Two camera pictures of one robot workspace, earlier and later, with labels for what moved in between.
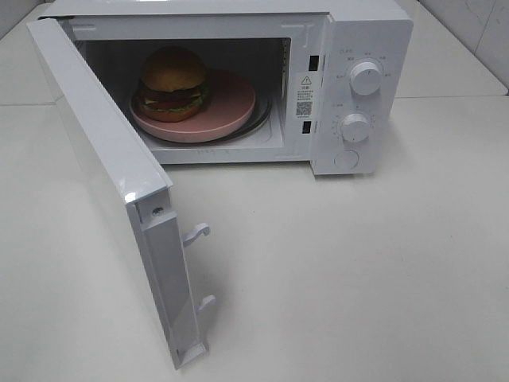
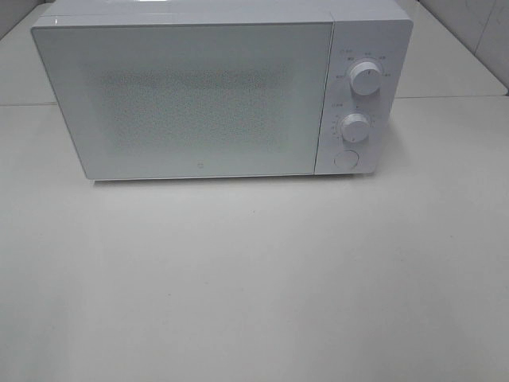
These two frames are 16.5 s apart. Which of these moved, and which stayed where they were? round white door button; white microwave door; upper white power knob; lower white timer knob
Moved: white microwave door
Stayed: upper white power knob; lower white timer knob; round white door button
